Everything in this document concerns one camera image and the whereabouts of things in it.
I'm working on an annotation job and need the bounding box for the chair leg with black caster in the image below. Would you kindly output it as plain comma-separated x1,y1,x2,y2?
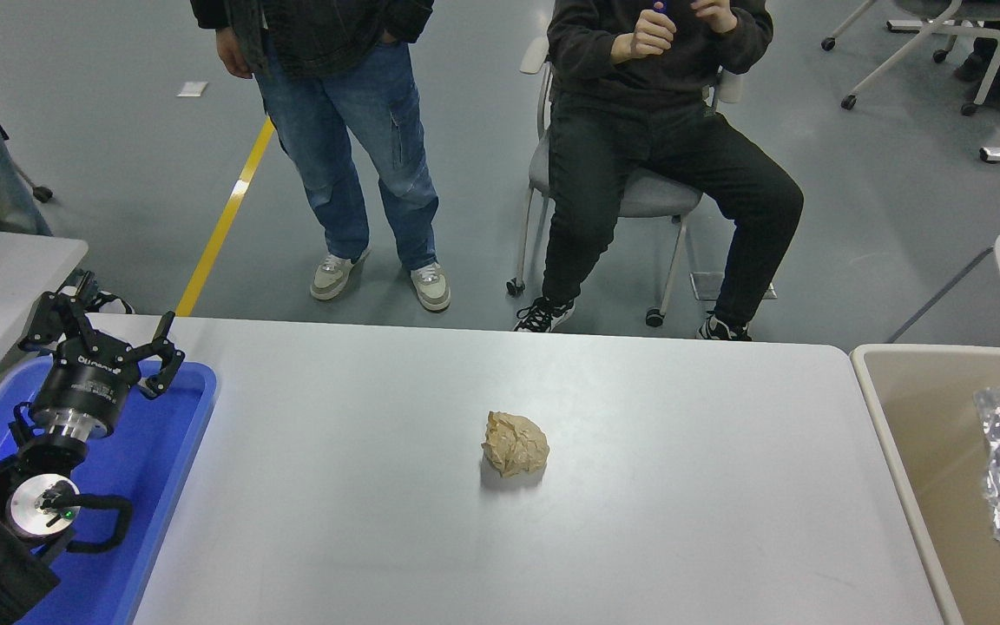
10,161,54,203

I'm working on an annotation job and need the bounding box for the blue plastic tray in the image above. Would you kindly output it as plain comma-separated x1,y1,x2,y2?
0,356,219,625

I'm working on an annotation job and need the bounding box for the person's left hand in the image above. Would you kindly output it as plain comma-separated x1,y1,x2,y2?
691,0,740,31

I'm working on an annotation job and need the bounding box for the large pale plastic bin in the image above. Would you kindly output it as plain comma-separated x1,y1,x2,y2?
850,344,1000,625

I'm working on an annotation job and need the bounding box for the grey chair with casters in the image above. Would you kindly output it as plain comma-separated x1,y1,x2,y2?
506,35,744,328

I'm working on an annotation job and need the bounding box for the yellow floor tape line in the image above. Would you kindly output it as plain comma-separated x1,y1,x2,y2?
174,117,275,316

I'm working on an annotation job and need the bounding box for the white frame office chair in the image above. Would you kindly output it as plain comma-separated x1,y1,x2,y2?
821,0,1000,116

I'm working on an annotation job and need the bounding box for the person's right hand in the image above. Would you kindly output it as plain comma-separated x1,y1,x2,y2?
214,28,253,81
611,7,679,63

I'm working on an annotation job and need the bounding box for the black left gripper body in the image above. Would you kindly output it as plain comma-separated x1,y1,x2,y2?
31,339,143,422

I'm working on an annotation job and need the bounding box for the tan paper ball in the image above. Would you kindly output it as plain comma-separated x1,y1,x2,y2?
481,411,551,478

